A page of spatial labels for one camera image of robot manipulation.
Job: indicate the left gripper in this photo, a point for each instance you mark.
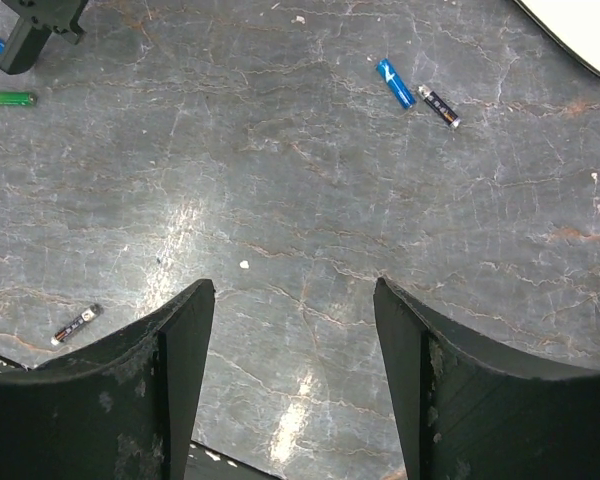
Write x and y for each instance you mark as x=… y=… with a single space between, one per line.
x=60 y=17

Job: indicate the blue battery right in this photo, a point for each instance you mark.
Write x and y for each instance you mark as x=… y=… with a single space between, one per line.
x=395 y=84

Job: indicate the black remote control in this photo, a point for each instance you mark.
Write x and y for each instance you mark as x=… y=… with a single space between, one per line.
x=23 y=47

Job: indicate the black battery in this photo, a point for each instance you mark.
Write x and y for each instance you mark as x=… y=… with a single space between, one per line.
x=90 y=313
x=437 y=104

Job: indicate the black battery right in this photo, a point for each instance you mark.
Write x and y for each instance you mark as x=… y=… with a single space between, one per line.
x=437 y=104

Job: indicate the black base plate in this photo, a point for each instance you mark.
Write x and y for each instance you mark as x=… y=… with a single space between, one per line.
x=203 y=463

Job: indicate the green battery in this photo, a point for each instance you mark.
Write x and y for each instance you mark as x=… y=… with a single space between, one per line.
x=17 y=98

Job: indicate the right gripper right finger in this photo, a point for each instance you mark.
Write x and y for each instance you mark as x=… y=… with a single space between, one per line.
x=469 y=407

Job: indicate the white square plate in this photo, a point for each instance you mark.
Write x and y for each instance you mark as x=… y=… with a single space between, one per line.
x=574 y=25

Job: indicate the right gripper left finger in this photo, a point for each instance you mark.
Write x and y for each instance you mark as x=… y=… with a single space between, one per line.
x=122 y=407

